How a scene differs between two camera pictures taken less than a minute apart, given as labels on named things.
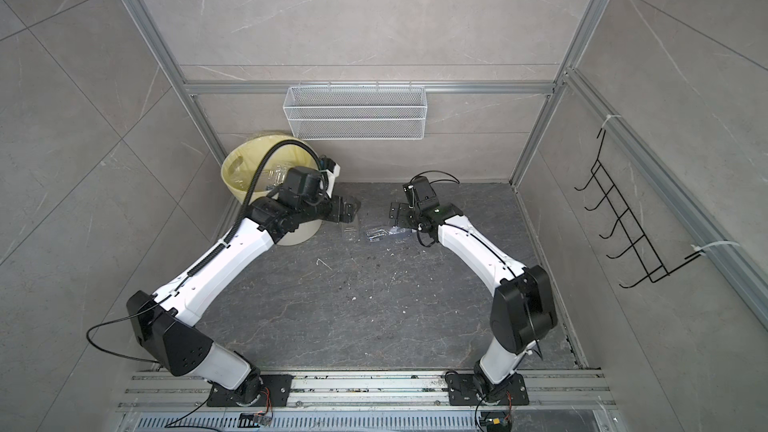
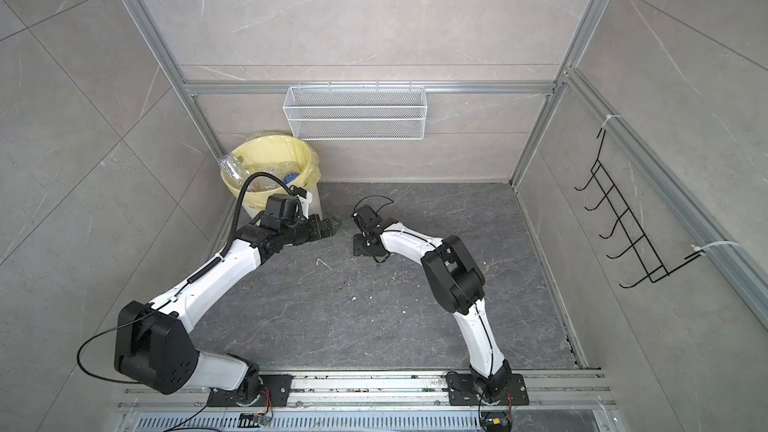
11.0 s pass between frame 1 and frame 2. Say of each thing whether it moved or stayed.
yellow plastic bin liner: stayed
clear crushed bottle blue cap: moved
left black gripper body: moved
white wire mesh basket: stayed
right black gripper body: moved
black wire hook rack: stayed
